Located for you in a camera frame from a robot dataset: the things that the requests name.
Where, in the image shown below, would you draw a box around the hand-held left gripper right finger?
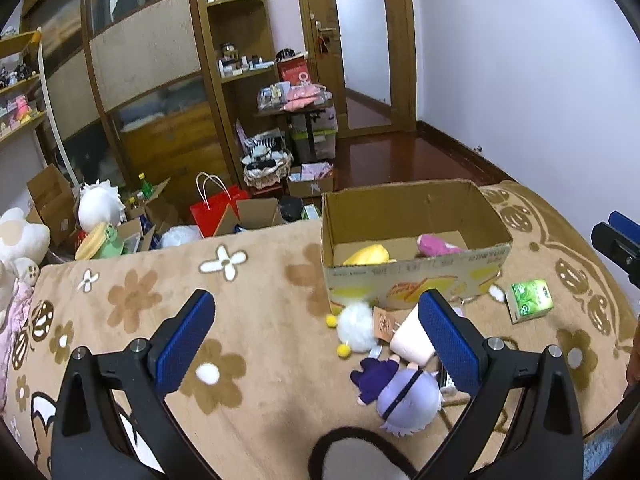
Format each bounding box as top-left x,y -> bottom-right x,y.
417,289 -> 586,480

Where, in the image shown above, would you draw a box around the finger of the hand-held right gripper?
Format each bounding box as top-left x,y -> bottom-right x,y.
590,211 -> 640,288

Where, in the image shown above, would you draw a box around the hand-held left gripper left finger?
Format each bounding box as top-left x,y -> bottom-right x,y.
50,289 -> 221,480

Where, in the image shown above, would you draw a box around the pink roll plush toy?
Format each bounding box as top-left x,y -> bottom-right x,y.
389,305 -> 463,371

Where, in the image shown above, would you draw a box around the purple-haired plush doll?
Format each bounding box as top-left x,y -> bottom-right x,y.
350,354 -> 445,437

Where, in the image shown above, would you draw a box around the green tissue packet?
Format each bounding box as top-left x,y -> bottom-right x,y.
506,279 -> 555,324

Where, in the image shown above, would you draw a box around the white fluffy plush toy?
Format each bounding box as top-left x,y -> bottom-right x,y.
325,301 -> 381,361

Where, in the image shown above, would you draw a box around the person's right hand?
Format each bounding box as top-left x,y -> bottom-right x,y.
626,317 -> 640,387

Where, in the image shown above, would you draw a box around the light blue fuzzy cloth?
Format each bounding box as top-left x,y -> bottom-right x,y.
582,435 -> 621,480

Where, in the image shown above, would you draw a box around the white plastic bag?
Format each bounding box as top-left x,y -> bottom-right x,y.
160,225 -> 203,248

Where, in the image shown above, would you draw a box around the yellow plush toy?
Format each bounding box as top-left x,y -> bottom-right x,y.
342,242 -> 396,266

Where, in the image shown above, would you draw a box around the green frog sandwich plush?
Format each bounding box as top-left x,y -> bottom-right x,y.
75,222 -> 126,261

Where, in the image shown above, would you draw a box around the red paper bag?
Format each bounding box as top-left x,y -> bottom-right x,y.
189,172 -> 251,239

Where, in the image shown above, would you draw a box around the cardboard box with bottles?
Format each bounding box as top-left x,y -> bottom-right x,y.
117,177 -> 181,253

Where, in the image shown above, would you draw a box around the brown folded cardboard box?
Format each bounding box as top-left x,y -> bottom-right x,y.
215,197 -> 286,237

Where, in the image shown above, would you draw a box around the white-haired plush doll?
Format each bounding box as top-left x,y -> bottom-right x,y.
75,179 -> 126,233

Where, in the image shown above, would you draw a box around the black bag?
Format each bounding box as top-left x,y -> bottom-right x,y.
277,195 -> 306,223

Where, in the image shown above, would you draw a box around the pink floral cloth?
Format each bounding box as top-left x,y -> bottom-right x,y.
0,280 -> 33,396

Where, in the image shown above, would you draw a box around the wicker basket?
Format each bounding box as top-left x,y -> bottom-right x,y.
242,149 -> 293,191

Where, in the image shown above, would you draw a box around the white cat plush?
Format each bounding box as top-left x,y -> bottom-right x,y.
0,207 -> 52,301

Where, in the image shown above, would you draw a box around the tall brown cardboard box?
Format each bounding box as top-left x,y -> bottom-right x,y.
26,164 -> 81,246

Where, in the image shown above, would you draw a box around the black white striped plush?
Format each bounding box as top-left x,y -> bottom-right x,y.
243,129 -> 286,161

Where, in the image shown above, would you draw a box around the clear storage bin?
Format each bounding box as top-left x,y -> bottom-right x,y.
291,127 -> 338,161

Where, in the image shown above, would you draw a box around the small wooden side table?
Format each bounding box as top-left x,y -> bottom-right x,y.
255,100 -> 335,161

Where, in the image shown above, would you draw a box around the clear desktop organizer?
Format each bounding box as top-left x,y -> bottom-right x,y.
257,82 -> 291,110

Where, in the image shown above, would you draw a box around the white pole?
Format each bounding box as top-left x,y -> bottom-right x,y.
37,32 -> 81,186

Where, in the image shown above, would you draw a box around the pink clothes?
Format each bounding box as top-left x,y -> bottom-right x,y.
280,82 -> 326,111

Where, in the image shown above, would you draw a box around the red gift box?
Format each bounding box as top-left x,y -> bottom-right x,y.
277,57 -> 313,86

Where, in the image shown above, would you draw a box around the wooden door with mirror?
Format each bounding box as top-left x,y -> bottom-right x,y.
292,0 -> 418,138

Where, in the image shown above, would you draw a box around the wooden wardrobe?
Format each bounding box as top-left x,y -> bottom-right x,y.
22,0 -> 246,201

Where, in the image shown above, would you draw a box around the wooden shelf with figurines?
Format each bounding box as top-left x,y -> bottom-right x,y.
0,30 -> 48,151

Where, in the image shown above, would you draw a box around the wooden corner shelf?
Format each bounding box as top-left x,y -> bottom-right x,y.
187,0 -> 281,176

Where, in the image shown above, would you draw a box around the thin black cable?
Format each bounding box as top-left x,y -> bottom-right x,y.
582,407 -> 622,437

